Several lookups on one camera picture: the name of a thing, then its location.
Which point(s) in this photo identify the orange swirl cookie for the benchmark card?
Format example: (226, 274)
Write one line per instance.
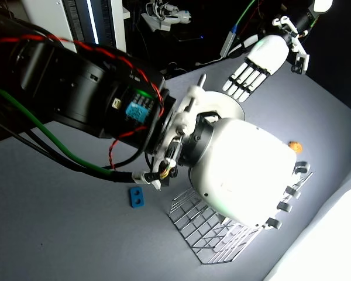
(296, 146)

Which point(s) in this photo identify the white robot torso column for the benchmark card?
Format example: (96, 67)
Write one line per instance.
(46, 17)

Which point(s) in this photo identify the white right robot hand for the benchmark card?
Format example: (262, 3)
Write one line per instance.
(245, 169)

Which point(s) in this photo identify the white plate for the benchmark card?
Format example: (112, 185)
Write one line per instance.
(231, 106)

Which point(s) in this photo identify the spare white robot hand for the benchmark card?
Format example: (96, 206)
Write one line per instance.
(169, 14)

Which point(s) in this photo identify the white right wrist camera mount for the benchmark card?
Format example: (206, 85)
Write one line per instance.
(199, 96)

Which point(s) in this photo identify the blue block with two holes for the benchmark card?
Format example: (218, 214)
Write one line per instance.
(137, 197)

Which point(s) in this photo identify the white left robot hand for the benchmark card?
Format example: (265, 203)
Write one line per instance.
(269, 52)

